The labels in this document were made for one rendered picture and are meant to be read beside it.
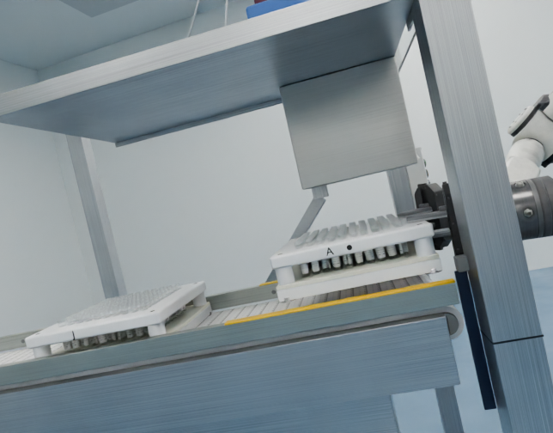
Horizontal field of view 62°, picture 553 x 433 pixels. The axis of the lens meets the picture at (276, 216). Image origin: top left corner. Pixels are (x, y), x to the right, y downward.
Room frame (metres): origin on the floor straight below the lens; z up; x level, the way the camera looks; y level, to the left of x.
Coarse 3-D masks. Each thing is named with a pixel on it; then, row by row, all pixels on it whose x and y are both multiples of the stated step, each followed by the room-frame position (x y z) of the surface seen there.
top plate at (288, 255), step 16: (416, 224) 0.68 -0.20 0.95; (336, 240) 0.73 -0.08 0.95; (352, 240) 0.68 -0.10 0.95; (368, 240) 0.67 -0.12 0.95; (384, 240) 0.67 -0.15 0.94; (400, 240) 0.67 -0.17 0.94; (272, 256) 0.71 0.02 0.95; (288, 256) 0.69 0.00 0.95; (304, 256) 0.69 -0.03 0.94; (320, 256) 0.69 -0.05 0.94; (336, 256) 0.68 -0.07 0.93
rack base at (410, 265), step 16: (400, 256) 0.71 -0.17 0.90; (416, 256) 0.68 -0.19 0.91; (432, 256) 0.66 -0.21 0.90; (320, 272) 0.73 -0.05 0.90; (336, 272) 0.70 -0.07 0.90; (352, 272) 0.68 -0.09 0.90; (368, 272) 0.67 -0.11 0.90; (384, 272) 0.67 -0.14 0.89; (400, 272) 0.67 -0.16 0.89; (416, 272) 0.66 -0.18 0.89; (288, 288) 0.70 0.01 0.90; (304, 288) 0.69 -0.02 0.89; (320, 288) 0.69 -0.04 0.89; (336, 288) 0.68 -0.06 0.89
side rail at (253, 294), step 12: (252, 288) 0.96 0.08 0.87; (264, 288) 0.96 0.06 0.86; (216, 300) 0.97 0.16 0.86; (228, 300) 0.97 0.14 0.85; (240, 300) 0.97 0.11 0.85; (252, 300) 0.96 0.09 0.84; (264, 300) 0.96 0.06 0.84; (12, 336) 1.06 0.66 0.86; (24, 336) 1.05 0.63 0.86; (0, 348) 1.06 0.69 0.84; (12, 348) 1.06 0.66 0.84
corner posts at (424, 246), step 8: (416, 240) 0.67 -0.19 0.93; (424, 240) 0.66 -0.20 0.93; (432, 240) 0.67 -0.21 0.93; (416, 248) 0.67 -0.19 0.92; (424, 248) 0.66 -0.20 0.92; (432, 248) 0.66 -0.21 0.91; (424, 256) 0.66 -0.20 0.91; (280, 272) 0.70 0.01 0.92; (288, 272) 0.70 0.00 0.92; (280, 280) 0.70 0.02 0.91; (288, 280) 0.70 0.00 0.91
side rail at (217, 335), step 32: (448, 288) 0.64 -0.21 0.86; (256, 320) 0.68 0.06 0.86; (288, 320) 0.68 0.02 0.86; (320, 320) 0.67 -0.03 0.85; (352, 320) 0.66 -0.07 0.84; (64, 352) 0.75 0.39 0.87; (96, 352) 0.73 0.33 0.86; (128, 352) 0.72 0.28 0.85; (160, 352) 0.71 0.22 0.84; (0, 384) 0.76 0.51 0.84
